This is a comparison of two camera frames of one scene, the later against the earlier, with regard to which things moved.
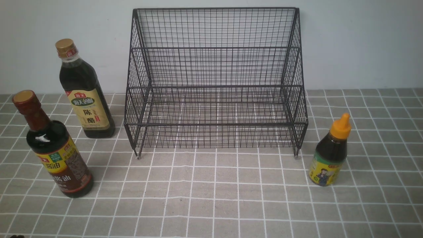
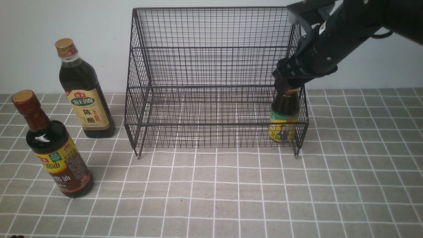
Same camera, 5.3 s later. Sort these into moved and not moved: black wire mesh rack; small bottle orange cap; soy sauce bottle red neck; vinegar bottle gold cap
Moved: small bottle orange cap
Not moved: soy sauce bottle red neck; black wire mesh rack; vinegar bottle gold cap
